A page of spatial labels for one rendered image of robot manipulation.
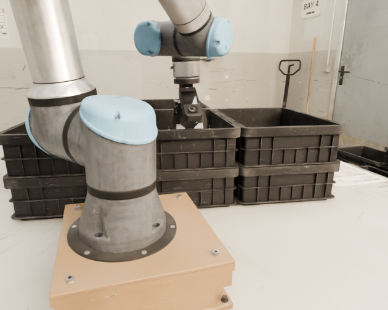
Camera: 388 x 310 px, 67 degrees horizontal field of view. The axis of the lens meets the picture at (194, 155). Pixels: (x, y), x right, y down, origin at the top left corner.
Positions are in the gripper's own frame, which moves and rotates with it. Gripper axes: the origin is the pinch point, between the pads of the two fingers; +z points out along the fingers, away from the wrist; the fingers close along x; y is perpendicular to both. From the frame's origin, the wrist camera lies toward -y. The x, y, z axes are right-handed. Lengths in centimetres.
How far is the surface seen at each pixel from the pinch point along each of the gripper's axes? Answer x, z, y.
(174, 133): 5.0, -7.5, -8.3
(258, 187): -17.5, 9.6, -8.7
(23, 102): 167, 24, 323
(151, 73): 3, -4, 351
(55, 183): 35.2, 3.2, -8.3
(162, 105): 4, -2, 70
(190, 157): 1.0, -0.3, -7.4
